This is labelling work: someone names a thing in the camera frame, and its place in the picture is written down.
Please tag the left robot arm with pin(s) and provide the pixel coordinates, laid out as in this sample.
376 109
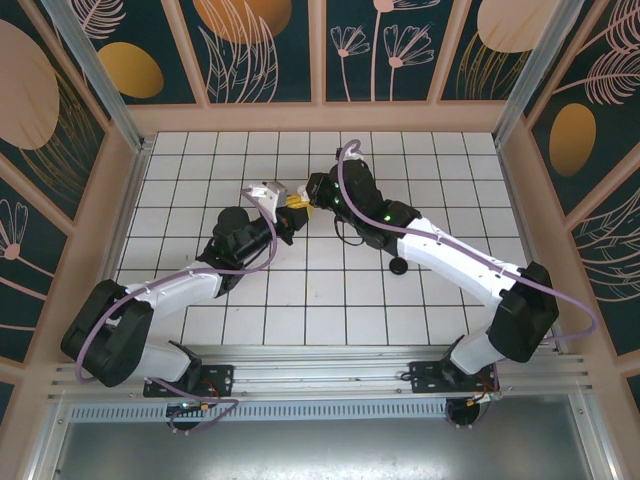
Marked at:
175 287

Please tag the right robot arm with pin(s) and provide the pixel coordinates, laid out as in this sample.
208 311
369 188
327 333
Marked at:
450 255

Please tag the galvanised metal sheet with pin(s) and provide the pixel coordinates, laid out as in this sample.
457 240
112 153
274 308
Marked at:
320 450

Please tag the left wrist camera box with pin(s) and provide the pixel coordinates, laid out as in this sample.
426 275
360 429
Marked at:
272 195

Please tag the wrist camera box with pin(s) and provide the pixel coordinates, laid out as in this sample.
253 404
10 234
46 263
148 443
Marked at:
272 195
352 156

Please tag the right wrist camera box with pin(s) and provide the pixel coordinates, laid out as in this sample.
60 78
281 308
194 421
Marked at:
352 156

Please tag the aluminium side rail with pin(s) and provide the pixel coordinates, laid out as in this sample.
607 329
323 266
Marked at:
131 195

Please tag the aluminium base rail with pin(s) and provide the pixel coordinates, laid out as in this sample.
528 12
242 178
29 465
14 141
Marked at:
320 367

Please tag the aluminium corner post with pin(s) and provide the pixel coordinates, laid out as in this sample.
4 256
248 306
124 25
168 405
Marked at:
535 75
105 85

